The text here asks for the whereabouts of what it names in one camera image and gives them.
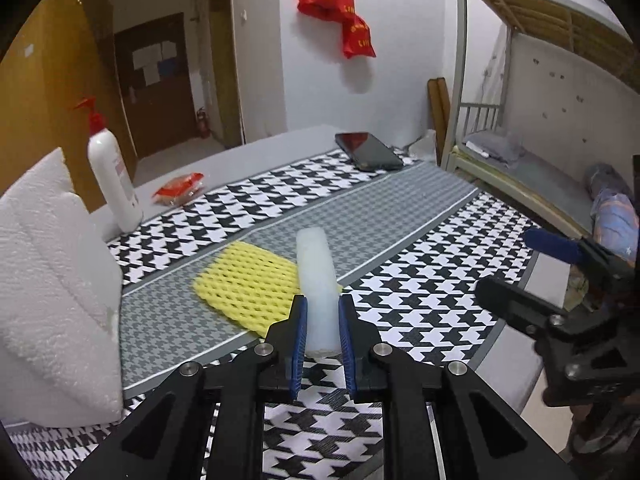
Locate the black phone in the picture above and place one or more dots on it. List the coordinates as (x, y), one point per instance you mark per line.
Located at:
(370, 152)

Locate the clear plastic bag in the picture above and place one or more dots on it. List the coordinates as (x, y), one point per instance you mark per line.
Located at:
(424, 145)

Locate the wooden wardrobe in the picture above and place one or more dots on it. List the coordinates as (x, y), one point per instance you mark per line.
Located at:
(50, 85)

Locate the white foam box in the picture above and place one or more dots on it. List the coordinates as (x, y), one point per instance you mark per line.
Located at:
(50, 285)

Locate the brown door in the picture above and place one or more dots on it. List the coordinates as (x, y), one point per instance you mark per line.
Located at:
(160, 110)

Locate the houndstooth tablecloth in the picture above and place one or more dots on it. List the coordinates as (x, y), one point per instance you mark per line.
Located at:
(400, 240)

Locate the white foam tube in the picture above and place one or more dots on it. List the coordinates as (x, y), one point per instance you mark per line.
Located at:
(317, 290)

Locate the paper notices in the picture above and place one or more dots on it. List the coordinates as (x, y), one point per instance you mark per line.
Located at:
(152, 62)

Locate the red snack packet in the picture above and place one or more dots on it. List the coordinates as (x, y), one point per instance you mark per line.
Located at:
(177, 190)

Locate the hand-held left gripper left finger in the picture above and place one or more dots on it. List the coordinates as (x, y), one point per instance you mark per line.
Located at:
(299, 345)

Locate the yellow foam net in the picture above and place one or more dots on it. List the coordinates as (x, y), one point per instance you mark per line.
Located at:
(245, 280)

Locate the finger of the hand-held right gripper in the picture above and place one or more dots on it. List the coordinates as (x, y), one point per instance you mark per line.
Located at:
(552, 246)
(510, 302)

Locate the white pump lotion bottle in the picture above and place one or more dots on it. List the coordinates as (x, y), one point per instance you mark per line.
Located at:
(115, 185)

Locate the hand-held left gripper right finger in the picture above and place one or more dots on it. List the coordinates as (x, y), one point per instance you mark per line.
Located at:
(346, 345)

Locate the wooden side door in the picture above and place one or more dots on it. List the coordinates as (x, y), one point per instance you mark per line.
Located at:
(225, 70)

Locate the red fire extinguisher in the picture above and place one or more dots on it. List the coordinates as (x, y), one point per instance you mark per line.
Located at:
(203, 125)

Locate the blue patterned pillow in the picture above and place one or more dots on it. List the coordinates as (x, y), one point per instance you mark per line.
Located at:
(612, 210)

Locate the wooden boards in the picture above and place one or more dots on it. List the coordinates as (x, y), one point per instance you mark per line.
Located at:
(440, 110)

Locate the grey folded cloth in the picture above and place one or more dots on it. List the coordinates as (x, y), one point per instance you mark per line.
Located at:
(492, 147)

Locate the white bunk bed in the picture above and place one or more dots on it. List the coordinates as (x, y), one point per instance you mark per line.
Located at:
(530, 20)

